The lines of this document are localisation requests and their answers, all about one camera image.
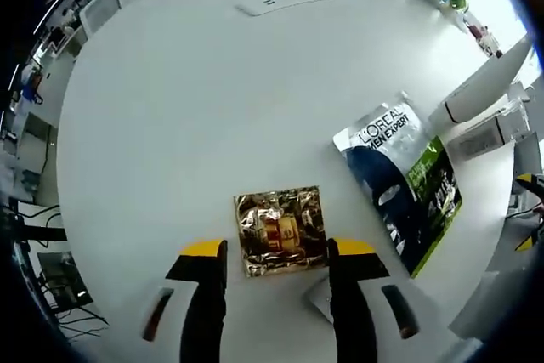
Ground small white skincare bottle red label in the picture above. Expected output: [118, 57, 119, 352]
[463, 14, 485, 39]

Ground gold foil skincare sachet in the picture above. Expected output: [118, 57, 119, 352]
[232, 184, 327, 281]

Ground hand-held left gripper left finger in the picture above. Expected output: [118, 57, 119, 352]
[108, 238, 230, 363]

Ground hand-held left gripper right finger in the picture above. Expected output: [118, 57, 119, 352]
[326, 237, 481, 363]

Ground white skincare pump bottle red collar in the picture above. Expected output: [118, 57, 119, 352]
[478, 31, 505, 59]

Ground white skincare tube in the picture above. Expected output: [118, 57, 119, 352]
[426, 34, 536, 125]

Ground silver blue skincare sachet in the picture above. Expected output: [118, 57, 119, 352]
[331, 89, 426, 273]

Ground white mesh office chair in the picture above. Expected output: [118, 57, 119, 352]
[78, 0, 123, 39]

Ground green black skincare sachet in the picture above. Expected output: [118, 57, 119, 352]
[403, 135, 464, 281]

